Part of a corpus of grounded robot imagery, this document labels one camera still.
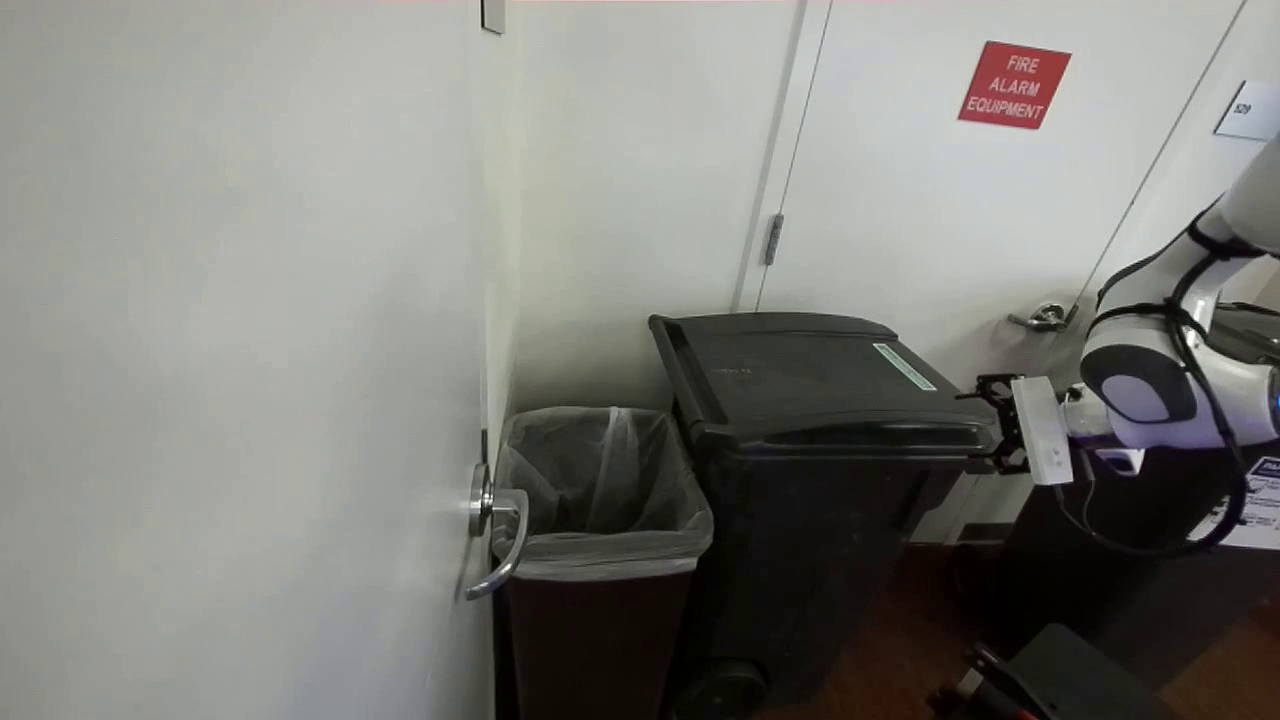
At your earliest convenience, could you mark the white door with red sign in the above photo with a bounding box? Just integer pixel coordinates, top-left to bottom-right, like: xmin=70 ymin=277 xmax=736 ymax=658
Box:
xmin=736 ymin=0 xmax=1252 ymax=551

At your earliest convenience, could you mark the silver straight lever door handle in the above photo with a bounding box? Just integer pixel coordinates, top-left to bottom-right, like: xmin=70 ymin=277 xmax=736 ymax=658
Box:
xmin=1010 ymin=295 xmax=1080 ymax=342

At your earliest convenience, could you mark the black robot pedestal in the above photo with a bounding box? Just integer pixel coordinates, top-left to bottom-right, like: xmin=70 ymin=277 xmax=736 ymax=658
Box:
xmin=954 ymin=438 xmax=1280 ymax=674

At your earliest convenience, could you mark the red fire alarm sign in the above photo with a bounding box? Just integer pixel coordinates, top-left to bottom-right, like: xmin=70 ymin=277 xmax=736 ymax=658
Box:
xmin=954 ymin=38 xmax=1077 ymax=138

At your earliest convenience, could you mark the black bin lid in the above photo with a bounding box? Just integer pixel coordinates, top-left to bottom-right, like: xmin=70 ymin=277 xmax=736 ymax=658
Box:
xmin=648 ymin=310 xmax=1006 ymax=464

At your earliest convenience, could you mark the clear plastic bin liner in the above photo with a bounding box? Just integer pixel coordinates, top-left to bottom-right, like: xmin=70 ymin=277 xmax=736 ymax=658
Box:
xmin=490 ymin=402 xmax=722 ymax=590

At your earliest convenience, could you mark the plain white door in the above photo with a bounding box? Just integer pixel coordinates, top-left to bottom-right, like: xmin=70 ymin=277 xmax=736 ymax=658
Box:
xmin=0 ymin=0 xmax=509 ymax=720

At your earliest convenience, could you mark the grey door hinge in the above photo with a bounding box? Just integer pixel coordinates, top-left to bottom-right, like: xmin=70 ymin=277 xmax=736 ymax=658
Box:
xmin=756 ymin=210 xmax=788 ymax=271

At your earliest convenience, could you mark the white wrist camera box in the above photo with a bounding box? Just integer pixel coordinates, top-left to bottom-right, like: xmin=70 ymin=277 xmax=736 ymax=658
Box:
xmin=1006 ymin=373 xmax=1080 ymax=491

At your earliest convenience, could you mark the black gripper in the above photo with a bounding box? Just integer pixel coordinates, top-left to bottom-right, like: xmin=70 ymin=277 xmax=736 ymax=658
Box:
xmin=978 ymin=373 xmax=1031 ymax=481

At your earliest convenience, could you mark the white room sign plate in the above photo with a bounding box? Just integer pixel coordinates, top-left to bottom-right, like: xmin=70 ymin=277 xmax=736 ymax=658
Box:
xmin=1208 ymin=75 xmax=1280 ymax=143

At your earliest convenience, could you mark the silver curved lever door handle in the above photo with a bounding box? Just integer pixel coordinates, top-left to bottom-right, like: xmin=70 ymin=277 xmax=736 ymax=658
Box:
xmin=455 ymin=458 xmax=536 ymax=610

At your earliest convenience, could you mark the white printed paper sheet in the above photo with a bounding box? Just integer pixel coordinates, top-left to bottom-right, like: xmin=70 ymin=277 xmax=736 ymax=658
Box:
xmin=1217 ymin=452 xmax=1280 ymax=556

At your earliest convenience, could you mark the green rectangular sticker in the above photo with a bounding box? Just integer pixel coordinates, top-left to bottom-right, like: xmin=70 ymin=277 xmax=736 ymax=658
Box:
xmin=870 ymin=337 xmax=946 ymax=402

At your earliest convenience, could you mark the black table platform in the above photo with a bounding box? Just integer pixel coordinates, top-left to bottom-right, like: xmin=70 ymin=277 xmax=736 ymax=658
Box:
xmin=997 ymin=616 xmax=1183 ymax=720

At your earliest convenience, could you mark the black wheeled bin body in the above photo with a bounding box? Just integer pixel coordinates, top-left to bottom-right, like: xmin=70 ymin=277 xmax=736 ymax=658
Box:
xmin=659 ymin=427 xmax=987 ymax=720

